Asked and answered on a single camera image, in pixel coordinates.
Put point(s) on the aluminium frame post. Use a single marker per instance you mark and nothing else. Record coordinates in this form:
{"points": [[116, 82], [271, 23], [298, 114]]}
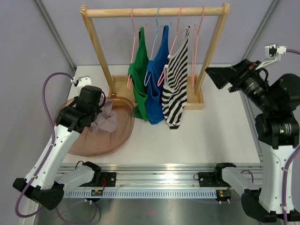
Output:
{"points": [[258, 34], [44, 13]]}

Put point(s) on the translucent brown plastic bin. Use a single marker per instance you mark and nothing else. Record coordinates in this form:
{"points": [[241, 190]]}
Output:
{"points": [[101, 143]]}

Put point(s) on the white slotted cable duct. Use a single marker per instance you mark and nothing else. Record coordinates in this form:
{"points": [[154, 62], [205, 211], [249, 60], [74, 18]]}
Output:
{"points": [[138, 193]]}

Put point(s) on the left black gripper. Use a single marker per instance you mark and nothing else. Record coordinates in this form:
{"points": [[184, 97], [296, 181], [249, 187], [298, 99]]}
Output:
{"points": [[98, 109]]}

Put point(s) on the pink hanger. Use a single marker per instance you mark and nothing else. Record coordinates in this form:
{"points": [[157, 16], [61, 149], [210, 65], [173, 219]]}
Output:
{"points": [[195, 42], [133, 47], [164, 72]]}

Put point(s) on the black white striped tank top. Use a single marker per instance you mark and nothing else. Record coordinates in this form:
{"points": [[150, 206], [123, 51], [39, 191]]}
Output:
{"points": [[174, 96]]}

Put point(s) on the light blue hanger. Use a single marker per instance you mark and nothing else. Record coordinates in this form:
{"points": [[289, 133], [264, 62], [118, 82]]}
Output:
{"points": [[153, 44]]}

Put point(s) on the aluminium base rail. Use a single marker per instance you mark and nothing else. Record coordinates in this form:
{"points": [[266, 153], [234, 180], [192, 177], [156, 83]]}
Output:
{"points": [[163, 176]]}

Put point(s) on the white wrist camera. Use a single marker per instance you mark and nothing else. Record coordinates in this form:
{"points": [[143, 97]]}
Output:
{"points": [[81, 81], [273, 53]]}

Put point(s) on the pink ribbed tank top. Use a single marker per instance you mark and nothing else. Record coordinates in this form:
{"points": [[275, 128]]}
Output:
{"points": [[106, 120]]}

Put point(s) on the left aluminium frame post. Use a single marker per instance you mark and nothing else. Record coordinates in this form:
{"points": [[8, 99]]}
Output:
{"points": [[44, 13]]}

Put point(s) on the right aluminium frame post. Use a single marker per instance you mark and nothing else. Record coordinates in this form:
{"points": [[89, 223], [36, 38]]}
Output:
{"points": [[258, 34]]}

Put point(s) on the wooden clothes rack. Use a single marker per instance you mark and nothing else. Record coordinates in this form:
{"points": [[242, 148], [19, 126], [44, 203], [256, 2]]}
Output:
{"points": [[118, 84]]}

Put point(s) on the green tank top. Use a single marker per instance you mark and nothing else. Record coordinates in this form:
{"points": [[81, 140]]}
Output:
{"points": [[140, 99]]}

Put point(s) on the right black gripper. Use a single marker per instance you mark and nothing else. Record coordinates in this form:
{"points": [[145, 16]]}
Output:
{"points": [[239, 73]]}

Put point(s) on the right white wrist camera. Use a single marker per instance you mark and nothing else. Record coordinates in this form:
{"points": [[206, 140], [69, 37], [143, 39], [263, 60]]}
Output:
{"points": [[273, 53]]}

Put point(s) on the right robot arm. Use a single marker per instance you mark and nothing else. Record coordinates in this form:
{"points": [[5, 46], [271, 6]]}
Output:
{"points": [[276, 127]]}

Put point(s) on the blue tank top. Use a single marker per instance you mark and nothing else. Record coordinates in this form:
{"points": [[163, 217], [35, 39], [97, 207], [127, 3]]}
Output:
{"points": [[154, 70]]}

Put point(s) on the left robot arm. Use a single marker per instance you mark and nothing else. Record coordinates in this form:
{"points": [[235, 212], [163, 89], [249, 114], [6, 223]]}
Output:
{"points": [[42, 184]]}

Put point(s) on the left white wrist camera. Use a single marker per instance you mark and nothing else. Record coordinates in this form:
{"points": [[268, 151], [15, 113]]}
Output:
{"points": [[81, 81]]}

